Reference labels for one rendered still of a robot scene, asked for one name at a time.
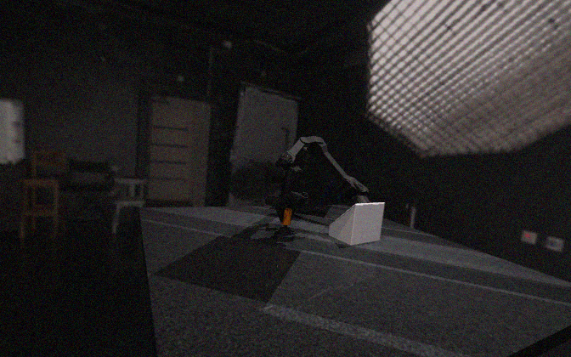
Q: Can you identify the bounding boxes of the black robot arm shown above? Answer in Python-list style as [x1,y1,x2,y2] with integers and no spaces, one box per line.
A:
[265,136,370,207]

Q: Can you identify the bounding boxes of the orange cylinder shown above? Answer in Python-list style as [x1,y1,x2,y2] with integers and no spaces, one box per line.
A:
[280,208,292,225]

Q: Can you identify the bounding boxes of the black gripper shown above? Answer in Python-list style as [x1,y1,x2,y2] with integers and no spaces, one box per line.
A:
[265,183,301,222]

